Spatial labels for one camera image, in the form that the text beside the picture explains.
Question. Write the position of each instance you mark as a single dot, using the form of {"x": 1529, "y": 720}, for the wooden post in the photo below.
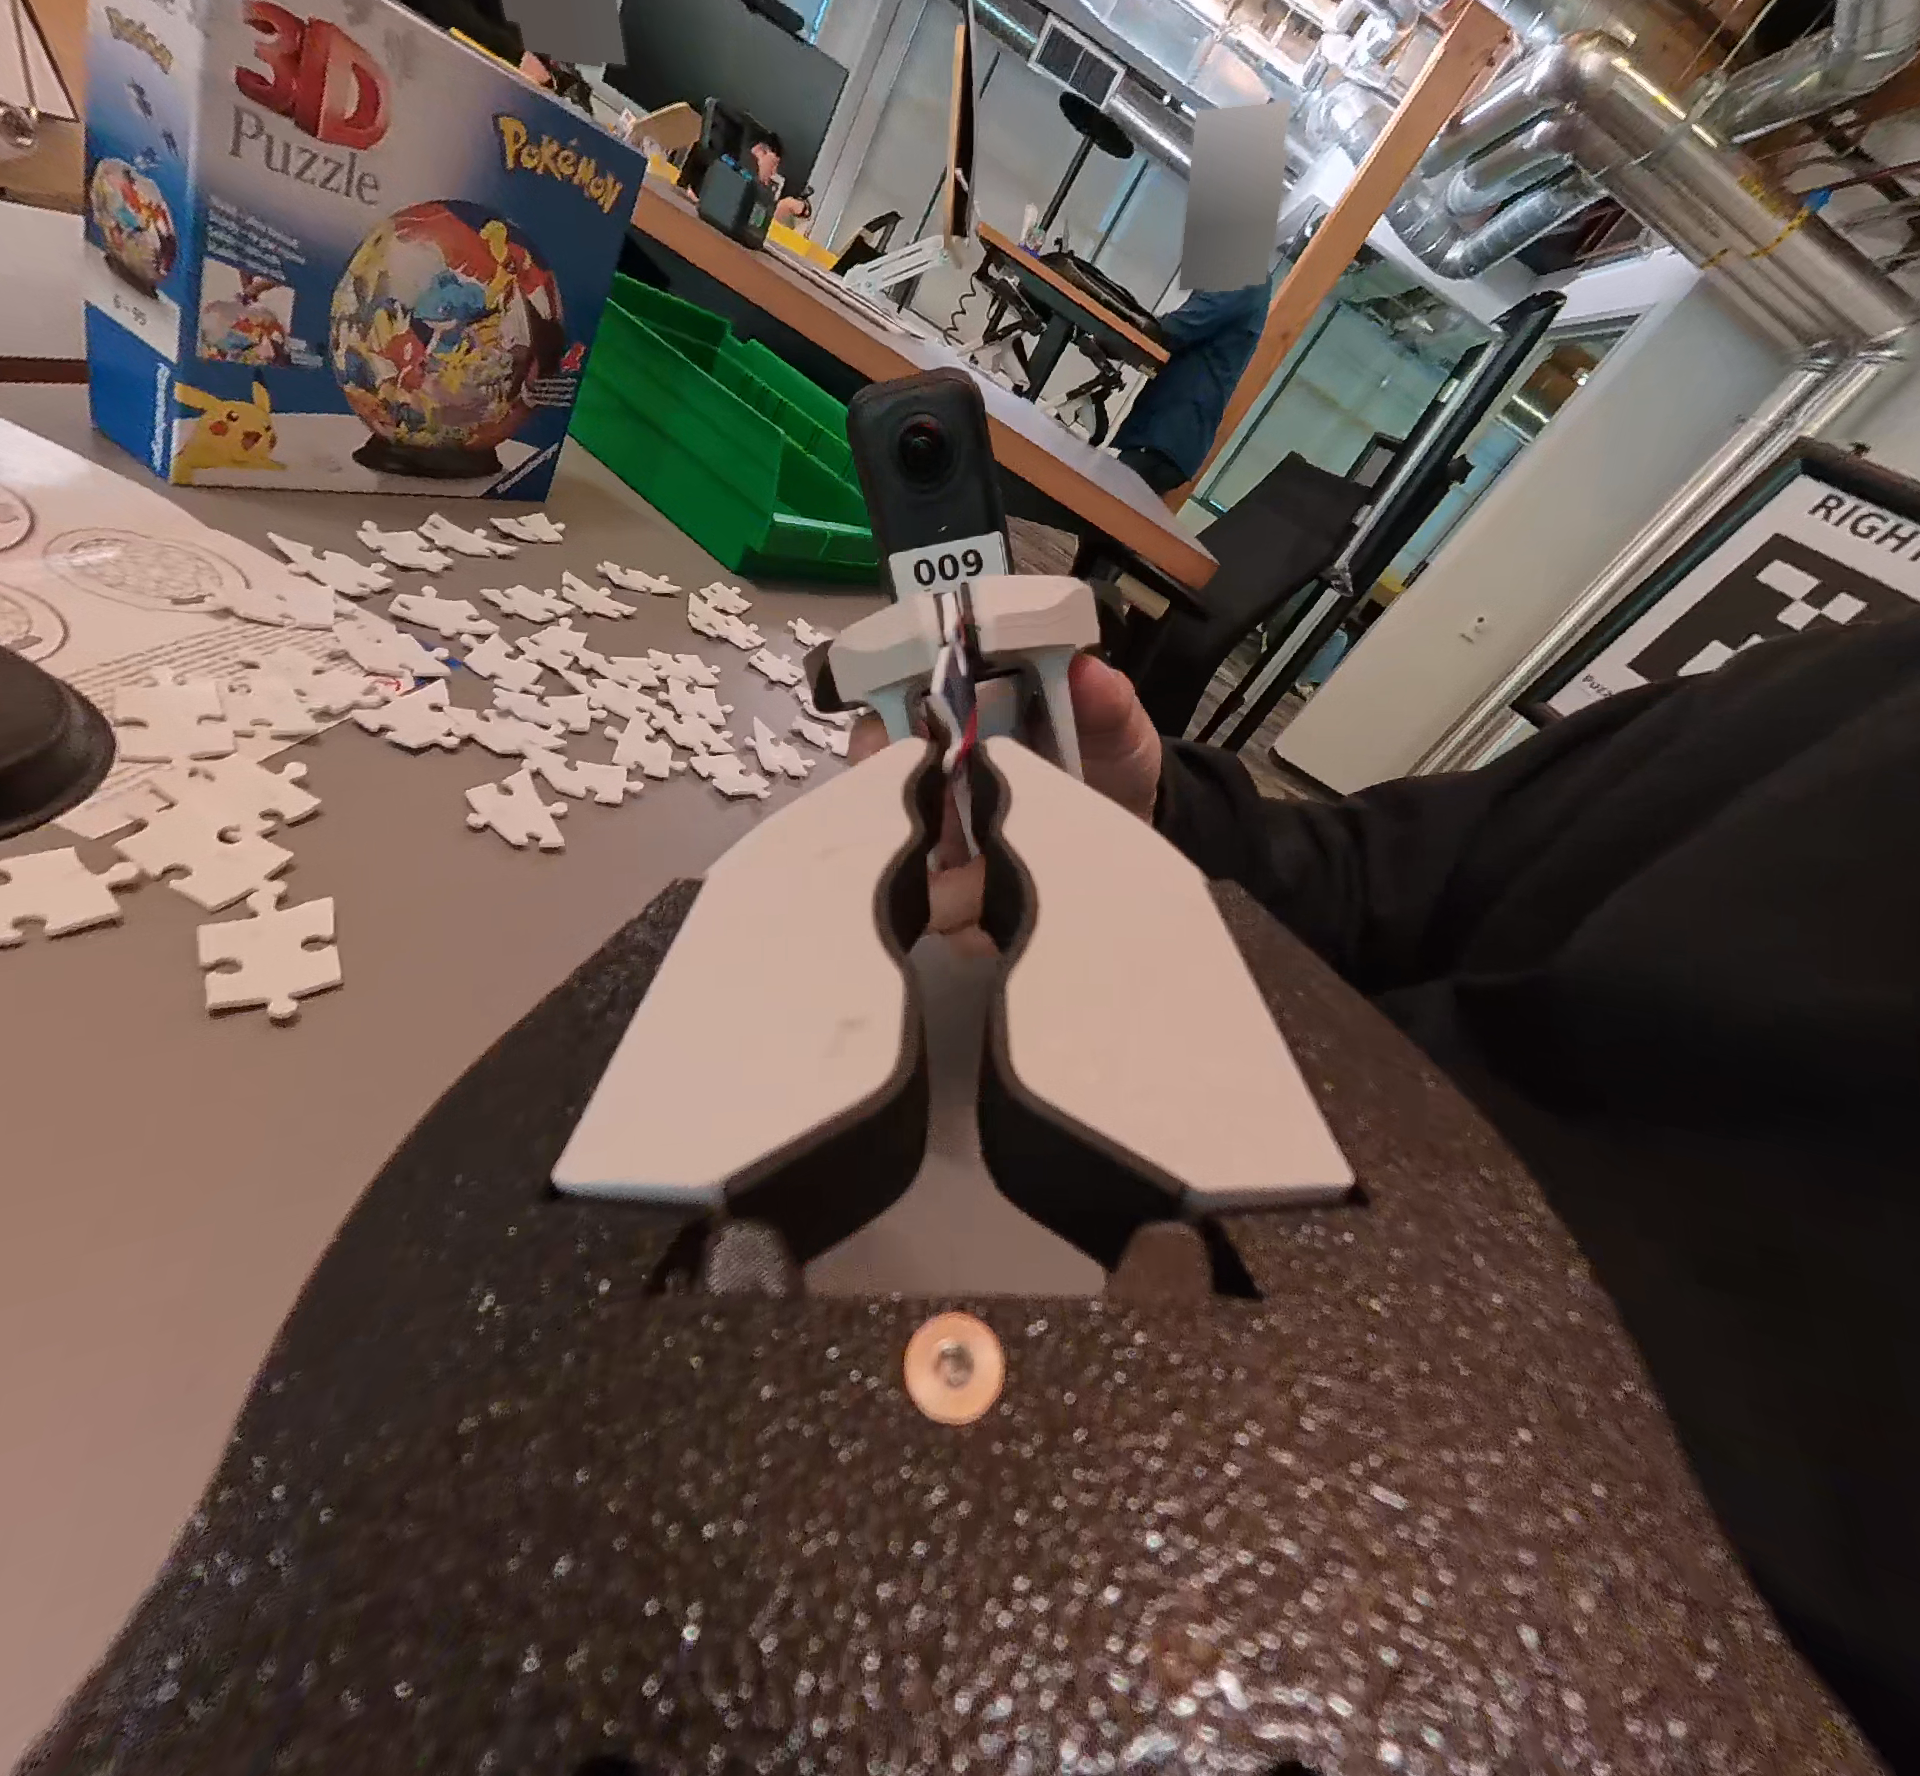
{"x": 1351, "y": 246}

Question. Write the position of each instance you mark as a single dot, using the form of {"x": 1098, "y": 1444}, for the black chair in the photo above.
{"x": 1321, "y": 560}

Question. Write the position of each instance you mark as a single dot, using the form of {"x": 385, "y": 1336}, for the black round stand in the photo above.
{"x": 44, "y": 740}

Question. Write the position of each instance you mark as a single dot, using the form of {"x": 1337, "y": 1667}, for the black computer monitor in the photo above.
{"x": 721, "y": 67}

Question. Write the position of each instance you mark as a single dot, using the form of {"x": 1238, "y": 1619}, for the person's right forearm black sleeve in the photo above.
{"x": 1574, "y": 937}

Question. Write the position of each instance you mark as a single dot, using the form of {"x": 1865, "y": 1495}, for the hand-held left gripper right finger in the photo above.
{"x": 1154, "y": 1010}

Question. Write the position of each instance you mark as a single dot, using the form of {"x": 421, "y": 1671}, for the black framed marker sign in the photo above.
{"x": 1770, "y": 590}

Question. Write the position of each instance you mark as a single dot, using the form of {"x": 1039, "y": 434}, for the dark blue puzzle piece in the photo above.
{"x": 954, "y": 680}

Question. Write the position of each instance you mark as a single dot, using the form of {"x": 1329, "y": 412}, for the black device on desk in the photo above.
{"x": 735, "y": 178}

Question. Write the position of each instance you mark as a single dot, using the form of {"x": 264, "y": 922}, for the colourful puzzle box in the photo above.
{"x": 375, "y": 231}

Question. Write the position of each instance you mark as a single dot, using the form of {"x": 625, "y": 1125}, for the thin white monitor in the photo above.
{"x": 960, "y": 141}

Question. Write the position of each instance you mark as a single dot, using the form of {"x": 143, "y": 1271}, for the person's right hand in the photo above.
{"x": 1122, "y": 740}

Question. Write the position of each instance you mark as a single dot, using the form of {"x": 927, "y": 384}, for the silver ventilation ducts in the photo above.
{"x": 1620, "y": 110}

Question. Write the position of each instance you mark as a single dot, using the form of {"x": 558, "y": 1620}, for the white instruction sheet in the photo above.
{"x": 134, "y": 577}

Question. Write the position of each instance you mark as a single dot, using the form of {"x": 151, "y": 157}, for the green plastic bin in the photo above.
{"x": 674, "y": 321}
{"x": 780, "y": 516}

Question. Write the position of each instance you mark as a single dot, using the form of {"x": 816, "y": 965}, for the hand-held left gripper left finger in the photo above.
{"x": 750, "y": 1010}

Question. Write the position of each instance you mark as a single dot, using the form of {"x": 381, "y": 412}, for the scattered white puzzle pieces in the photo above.
{"x": 570, "y": 697}

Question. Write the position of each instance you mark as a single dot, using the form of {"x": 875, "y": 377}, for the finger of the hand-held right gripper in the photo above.
{"x": 1043, "y": 621}
{"x": 884, "y": 659}

